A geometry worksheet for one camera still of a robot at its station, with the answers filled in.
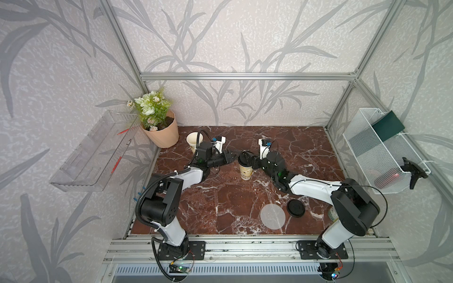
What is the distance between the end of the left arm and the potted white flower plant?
0.33m

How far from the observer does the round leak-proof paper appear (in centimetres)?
82

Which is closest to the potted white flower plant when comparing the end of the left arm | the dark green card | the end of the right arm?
the end of the left arm

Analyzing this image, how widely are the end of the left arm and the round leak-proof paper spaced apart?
0.30 m

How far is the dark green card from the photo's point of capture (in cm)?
70

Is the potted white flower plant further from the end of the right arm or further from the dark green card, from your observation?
the dark green card

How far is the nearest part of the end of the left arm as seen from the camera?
0.74 metres

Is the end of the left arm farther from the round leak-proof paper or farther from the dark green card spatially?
the dark green card

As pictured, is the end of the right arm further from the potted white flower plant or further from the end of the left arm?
the potted white flower plant
